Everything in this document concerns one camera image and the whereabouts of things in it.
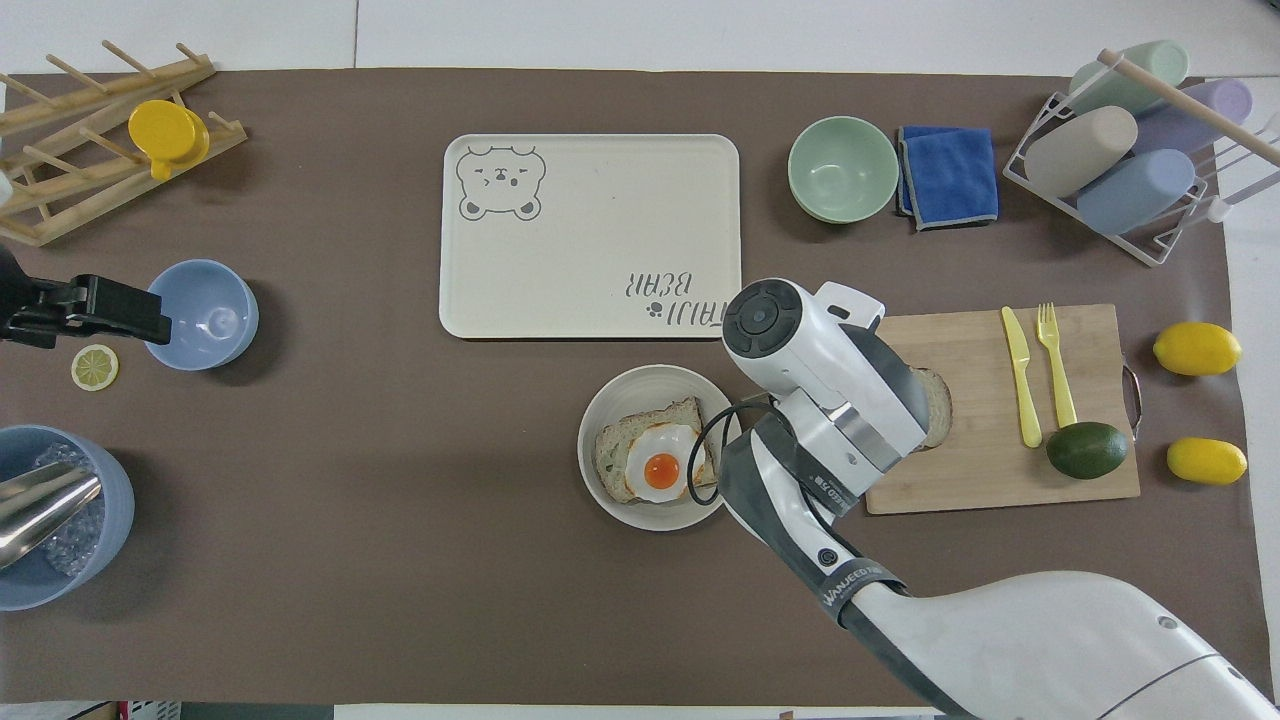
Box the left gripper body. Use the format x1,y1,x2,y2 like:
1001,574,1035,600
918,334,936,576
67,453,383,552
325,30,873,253
0,245,65,351

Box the white plate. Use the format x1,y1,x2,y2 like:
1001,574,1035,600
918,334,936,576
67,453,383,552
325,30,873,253
577,364,742,533

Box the lemon slice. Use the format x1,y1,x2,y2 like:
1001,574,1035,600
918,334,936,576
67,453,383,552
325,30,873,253
70,344,120,393

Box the wooden dish rack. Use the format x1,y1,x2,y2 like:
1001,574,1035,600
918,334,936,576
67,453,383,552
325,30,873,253
0,40,249,248

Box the blue bowl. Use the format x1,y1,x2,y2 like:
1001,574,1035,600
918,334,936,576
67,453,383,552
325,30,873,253
145,259,260,372

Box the silver metal scoop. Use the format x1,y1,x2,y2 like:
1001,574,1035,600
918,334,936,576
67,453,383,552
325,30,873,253
0,462,104,572

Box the blue ice bucket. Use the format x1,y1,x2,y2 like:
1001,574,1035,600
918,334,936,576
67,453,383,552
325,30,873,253
0,425,136,612

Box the yellow plastic cup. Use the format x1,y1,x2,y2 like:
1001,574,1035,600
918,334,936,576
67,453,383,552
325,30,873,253
127,99,212,182

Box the clear ice cubes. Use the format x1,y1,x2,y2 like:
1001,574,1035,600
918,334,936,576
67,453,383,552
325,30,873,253
32,443,107,579

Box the cream tray with bear print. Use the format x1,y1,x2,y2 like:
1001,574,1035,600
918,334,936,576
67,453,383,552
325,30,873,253
438,133,743,341

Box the bread slice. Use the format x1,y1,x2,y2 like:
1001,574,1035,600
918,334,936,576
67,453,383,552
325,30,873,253
912,367,954,452
593,396,720,505

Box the fried egg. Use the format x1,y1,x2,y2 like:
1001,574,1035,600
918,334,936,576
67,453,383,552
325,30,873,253
624,423,709,505

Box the green bowl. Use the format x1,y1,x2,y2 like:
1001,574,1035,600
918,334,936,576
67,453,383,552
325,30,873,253
787,116,900,225

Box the blue cloth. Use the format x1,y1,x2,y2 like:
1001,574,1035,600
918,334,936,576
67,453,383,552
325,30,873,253
894,125,1001,233

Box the wooden cutting board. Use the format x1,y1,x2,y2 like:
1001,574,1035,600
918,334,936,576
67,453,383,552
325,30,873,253
864,303,1144,516

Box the yellow plastic knife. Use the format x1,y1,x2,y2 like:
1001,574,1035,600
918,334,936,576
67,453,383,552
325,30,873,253
1001,306,1044,449

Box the yellow plastic fork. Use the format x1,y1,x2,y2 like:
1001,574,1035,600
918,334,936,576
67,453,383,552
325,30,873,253
1035,302,1079,430

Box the beige cup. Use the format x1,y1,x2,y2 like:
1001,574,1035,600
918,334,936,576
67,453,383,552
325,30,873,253
1024,105,1140,200

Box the avocado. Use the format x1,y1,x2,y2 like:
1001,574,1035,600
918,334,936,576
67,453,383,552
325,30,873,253
1045,421,1131,481

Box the blue cup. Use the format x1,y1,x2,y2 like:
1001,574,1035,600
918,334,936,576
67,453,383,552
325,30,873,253
1076,148,1197,237

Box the green cup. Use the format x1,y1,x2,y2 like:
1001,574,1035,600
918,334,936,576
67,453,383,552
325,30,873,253
1067,39,1192,118

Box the purple cup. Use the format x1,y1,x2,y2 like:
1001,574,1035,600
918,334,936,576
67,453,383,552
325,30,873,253
1133,78,1254,157

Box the wooden rod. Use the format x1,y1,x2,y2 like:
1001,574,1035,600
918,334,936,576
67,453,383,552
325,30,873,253
1097,48,1280,168

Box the black cable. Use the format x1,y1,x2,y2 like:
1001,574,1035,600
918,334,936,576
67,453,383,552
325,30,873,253
687,399,777,507

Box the white wire cup rack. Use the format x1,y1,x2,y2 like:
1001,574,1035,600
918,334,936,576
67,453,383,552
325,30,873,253
1003,50,1280,268

